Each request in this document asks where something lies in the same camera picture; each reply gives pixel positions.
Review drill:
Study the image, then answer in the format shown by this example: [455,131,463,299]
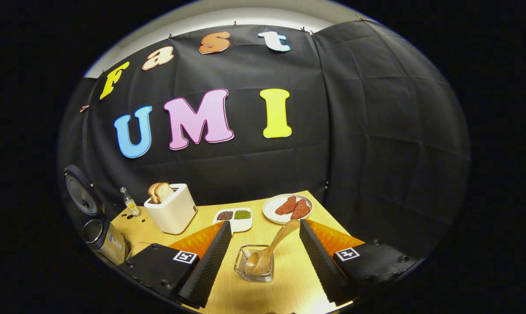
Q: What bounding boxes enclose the wooden spoon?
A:
[244,218,301,276]

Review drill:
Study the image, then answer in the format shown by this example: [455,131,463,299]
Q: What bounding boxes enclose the white round plate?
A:
[262,193,314,225]

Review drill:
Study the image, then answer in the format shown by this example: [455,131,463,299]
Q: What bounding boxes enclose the white toaster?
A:
[143,183,198,236]

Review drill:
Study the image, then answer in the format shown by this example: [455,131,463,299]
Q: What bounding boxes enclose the dark grey rice cooker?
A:
[63,164,130,266]

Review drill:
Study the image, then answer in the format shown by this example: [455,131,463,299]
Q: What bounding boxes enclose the red meat slice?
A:
[290,199,312,220]
[275,195,298,216]

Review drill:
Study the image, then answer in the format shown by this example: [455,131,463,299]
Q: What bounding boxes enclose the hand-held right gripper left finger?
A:
[118,220,233,310]

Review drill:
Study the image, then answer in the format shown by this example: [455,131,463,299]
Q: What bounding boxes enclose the white divided bean dish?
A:
[212,207,254,234]

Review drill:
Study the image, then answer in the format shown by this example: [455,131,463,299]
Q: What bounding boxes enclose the small glass bottle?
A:
[119,187,141,217]

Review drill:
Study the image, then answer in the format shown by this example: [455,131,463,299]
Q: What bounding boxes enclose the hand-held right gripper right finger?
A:
[299,218,421,306]

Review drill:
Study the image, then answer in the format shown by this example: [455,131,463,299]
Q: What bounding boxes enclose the metal wire chopstick holder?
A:
[234,244,275,283]

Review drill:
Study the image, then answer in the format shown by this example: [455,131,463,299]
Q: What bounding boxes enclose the black backdrop cloth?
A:
[57,19,471,263]

